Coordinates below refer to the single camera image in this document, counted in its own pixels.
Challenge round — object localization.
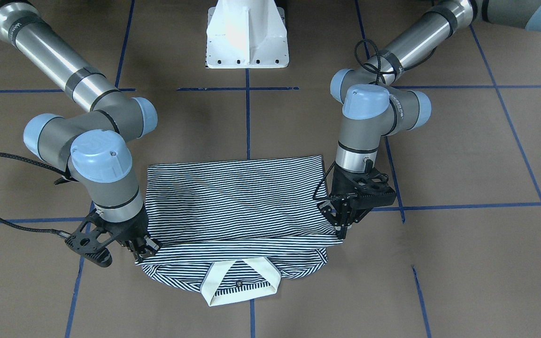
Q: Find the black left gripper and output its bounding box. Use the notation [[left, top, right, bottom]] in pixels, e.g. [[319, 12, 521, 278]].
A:
[[317, 164, 397, 240]]

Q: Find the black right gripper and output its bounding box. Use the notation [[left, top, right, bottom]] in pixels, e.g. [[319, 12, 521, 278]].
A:
[[65, 209, 162, 268]]

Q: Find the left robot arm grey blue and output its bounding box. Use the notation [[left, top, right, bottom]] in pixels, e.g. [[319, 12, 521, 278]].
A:
[[318, 0, 541, 240]]

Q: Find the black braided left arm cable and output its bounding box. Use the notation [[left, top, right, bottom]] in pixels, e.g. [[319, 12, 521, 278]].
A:
[[354, 39, 435, 85]]

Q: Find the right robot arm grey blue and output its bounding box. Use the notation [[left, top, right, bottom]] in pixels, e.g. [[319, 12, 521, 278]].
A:
[[0, 0, 161, 267]]

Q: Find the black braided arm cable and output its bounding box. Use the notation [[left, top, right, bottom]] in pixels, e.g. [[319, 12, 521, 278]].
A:
[[0, 151, 83, 238], [354, 39, 435, 85]]

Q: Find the striped polo shirt white collar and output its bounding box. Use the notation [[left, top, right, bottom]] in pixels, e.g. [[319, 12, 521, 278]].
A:
[[139, 156, 342, 307]]

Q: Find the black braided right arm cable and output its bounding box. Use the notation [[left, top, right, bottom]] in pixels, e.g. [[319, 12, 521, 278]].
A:
[[0, 151, 83, 238]]

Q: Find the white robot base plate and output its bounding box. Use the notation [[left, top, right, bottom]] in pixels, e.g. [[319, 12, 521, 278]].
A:
[[205, 0, 290, 69]]

